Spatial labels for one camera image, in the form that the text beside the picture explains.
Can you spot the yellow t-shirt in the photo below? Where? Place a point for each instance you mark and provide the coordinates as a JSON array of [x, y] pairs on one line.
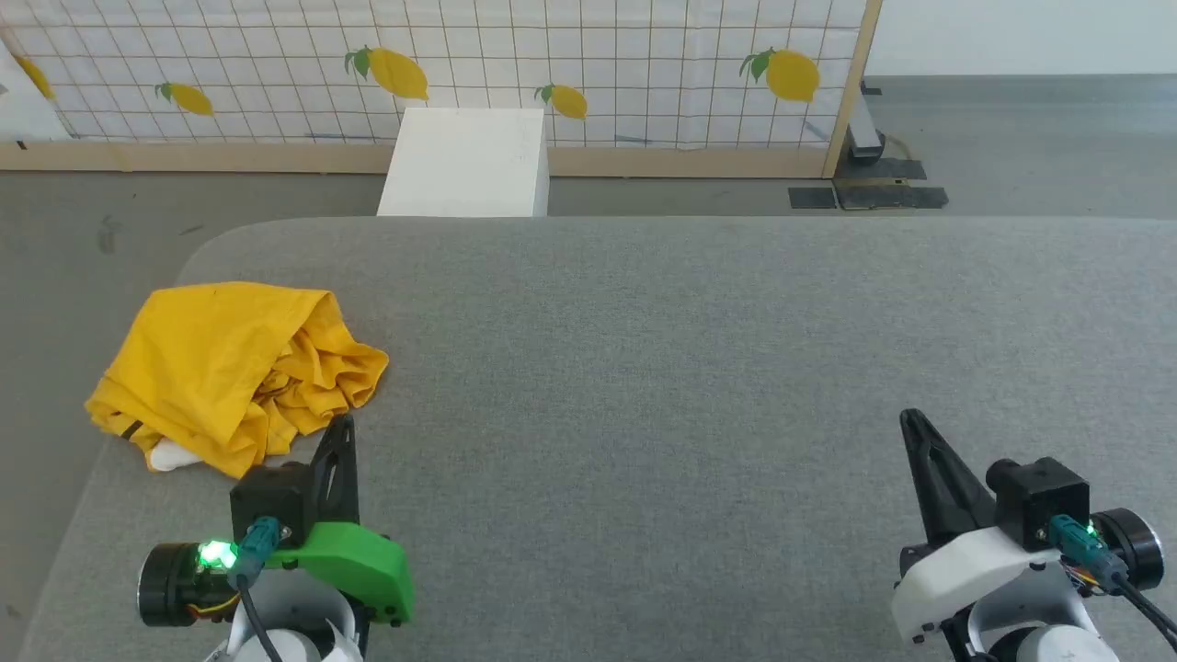
[[207, 354]]

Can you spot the grey metal screen foot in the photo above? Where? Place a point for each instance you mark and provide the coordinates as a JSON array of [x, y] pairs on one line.
[[866, 124]]

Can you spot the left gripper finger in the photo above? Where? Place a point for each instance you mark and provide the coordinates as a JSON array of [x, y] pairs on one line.
[[349, 487], [322, 487]]

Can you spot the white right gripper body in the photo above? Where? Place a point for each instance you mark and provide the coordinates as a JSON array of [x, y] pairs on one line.
[[956, 570]]

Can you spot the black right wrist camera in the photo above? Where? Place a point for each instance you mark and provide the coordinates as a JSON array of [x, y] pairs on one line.
[[1044, 501]]

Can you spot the dark grey floor plate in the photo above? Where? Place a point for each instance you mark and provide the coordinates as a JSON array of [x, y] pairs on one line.
[[887, 169]]

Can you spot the small black floor mat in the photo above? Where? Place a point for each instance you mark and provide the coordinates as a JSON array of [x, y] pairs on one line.
[[813, 198]]

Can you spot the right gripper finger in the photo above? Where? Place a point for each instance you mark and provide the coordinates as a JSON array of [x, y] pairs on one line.
[[961, 506], [924, 487]]

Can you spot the lemon print partition screen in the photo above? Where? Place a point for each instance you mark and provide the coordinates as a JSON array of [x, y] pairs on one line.
[[276, 83]]

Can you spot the white rectangular box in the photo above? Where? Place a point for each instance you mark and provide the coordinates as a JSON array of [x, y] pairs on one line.
[[464, 165]]

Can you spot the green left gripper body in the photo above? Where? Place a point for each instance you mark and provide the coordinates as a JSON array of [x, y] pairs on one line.
[[363, 565]]

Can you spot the long black floor mat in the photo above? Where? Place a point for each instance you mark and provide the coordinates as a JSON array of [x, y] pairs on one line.
[[892, 197]]

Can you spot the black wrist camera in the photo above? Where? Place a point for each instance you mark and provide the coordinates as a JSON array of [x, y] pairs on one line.
[[1044, 501], [268, 501]]

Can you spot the grey fabric sofa seat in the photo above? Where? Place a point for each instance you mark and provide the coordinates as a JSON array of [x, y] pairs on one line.
[[662, 368]]

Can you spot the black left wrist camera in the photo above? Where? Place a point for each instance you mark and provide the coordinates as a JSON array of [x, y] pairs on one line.
[[268, 501]]

